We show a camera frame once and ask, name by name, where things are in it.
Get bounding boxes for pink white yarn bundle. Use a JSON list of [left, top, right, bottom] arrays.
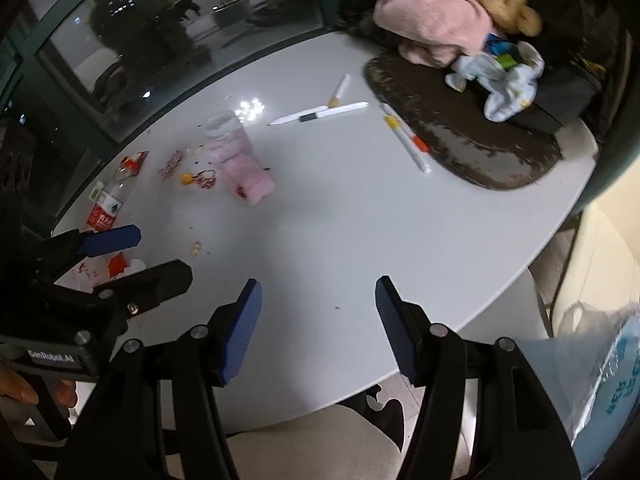
[[159, 150, 185, 178]]

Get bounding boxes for black slipper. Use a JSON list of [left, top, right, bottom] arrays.
[[340, 385, 406, 448]]

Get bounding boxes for pink fluffy roll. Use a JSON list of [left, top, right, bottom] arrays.
[[220, 152, 277, 207]]

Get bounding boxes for person's beige pants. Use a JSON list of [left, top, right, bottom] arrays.
[[220, 400, 481, 480]]

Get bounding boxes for white printed cloth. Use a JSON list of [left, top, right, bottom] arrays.
[[445, 35, 546, 123]]

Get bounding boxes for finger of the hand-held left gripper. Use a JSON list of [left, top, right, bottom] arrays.
[[92, 260, 193, 317], [20, 225, 142, 261]]

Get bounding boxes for clear plastic bin liner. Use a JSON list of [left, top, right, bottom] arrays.
[[550, 300, 640, 461]]

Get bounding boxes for person's left hand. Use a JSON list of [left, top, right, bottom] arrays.
[[0, 364, 77, 408]]

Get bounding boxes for white pen black band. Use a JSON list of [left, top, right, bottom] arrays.
[[266, 102, 370, 127]]

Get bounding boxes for light blue trash bin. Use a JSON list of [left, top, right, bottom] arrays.
[[550, 305, 640, 480]]

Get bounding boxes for white marker yellow band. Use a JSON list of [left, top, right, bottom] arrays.
[[378, 102, 418, 141]]

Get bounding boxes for mauve fluffy roll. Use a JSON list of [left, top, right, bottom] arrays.
[[207, 142, 251, 163]]

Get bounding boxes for pink fluffy clothing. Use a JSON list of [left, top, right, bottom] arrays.
[[372, 0, 496, 68]]

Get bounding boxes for white tan stick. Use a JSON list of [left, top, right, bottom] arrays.
[[327, 74, 352, 109]]

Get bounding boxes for red foil wrapper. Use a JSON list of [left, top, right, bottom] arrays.
[[120, 151, 150, 177]]

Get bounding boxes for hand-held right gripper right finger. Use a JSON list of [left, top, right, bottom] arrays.
[[375, 275, 581, 480]]

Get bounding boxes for white marker orange band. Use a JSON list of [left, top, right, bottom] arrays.
[[384, 116, 432, 174]]

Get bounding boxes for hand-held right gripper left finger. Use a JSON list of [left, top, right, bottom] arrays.
[[55, 278, 263, 480]]

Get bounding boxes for clear bottle red label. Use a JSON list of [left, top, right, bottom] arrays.
[[86, 167, 138, 233]]

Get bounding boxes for brown mat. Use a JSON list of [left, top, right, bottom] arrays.
[[362, 50, 563, 191]]

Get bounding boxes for pile of clothes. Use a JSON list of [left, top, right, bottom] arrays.
[[340, 0, 401, 46]]

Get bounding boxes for dark grey box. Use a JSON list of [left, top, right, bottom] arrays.
[[510, 67, 601, 133]]

